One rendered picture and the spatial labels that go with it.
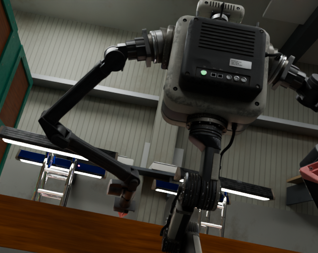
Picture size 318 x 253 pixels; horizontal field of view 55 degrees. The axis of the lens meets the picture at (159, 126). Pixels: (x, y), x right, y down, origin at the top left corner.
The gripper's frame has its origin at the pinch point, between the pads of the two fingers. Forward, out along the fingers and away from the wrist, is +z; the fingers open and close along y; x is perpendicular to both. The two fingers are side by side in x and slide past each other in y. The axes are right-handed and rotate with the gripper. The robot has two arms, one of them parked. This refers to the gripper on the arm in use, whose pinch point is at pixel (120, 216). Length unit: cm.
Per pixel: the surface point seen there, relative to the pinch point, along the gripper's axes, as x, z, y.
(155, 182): -67, 30, -30
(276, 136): -235, 50, -212
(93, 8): -344, -17, 65
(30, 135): -31, -13, 53
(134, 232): 18.0, -11.8, -4.5
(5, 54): -78, -32, 84
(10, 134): -28, -13, 62
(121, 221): 15.3, -14.1, 1.8
